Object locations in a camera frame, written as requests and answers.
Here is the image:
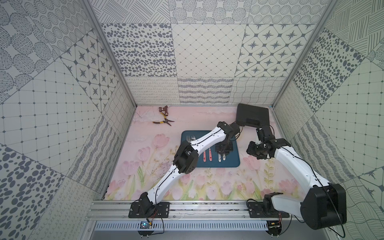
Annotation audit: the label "right small controller board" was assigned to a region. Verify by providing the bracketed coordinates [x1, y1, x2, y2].
[267, 221, 282, 237]

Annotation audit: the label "left small controller board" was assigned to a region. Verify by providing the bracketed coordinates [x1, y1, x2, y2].
[138, 221, 154, 237]

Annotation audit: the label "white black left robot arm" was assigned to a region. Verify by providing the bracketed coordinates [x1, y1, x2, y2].
[137, 122, 241, 217]

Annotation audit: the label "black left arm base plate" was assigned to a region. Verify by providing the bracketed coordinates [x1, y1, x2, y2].
[129, 201, 171, 219]

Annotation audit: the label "black plastic tool case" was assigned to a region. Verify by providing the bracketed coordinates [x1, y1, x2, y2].
[236, 104, 270, 128]

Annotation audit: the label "yellow black pliers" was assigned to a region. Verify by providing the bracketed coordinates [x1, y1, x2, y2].
[153, 113, 174, 126]

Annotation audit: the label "small controller board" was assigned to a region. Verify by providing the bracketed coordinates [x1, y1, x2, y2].
[138, 221, 154, 237]
[267, 221, 282, 237]

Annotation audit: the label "pink strawberry spoon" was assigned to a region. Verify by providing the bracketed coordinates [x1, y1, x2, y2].
[209, 148, 213, 162]

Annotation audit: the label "white vented cable duct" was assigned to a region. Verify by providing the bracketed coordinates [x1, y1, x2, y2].
[95, 220, 268, 231]

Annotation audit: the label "aluminium mounting rail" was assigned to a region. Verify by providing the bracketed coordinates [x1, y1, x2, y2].
[85, 200, 334, 221]

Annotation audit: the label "red pruning shears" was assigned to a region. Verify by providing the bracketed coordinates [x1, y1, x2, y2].
[158, 105, 170, 117]

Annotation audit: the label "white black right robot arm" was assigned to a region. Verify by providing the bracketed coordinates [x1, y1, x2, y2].
[247, 127, 347, 230]

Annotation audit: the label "teal plastic tray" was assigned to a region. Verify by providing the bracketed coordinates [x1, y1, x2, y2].
[181, 130, 240, 168]

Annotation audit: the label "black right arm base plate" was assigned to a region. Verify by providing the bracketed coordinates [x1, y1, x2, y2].
[246, 199, 290, 219]

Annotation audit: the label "pink strawberry fork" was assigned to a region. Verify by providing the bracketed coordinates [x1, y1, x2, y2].
[203, 151, 207, 163]

